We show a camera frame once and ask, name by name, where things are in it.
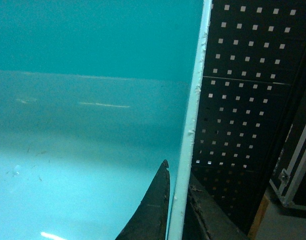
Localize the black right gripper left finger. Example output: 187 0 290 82
116 160 170 240

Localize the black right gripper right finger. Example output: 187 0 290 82
183 174 248 240

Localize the teal plastic bin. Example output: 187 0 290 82
0 0 212 240

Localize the black flight case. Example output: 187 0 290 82
270 127 306 211

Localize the black perforated metal panel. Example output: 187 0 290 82
192 0 306 233

